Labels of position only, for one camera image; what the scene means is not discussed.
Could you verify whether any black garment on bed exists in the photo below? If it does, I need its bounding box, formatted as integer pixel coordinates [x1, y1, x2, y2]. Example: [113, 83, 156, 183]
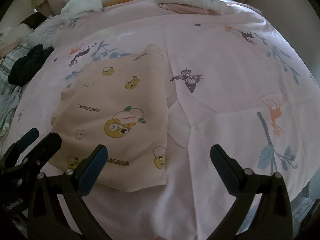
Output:
[8, 44, 54, 87]

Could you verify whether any pink animal print bedsheet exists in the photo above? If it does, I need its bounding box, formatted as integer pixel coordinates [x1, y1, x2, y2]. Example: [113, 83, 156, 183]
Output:
[4, 0, 319, 239]

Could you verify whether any plaid grey white clothing pile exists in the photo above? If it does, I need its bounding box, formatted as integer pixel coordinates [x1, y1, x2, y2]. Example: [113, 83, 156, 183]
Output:
[0, 23, 61, 140]

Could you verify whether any peach cartoon print garment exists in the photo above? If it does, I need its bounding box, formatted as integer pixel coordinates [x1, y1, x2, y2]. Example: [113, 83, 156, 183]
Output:
[49, 44, 168, 192]

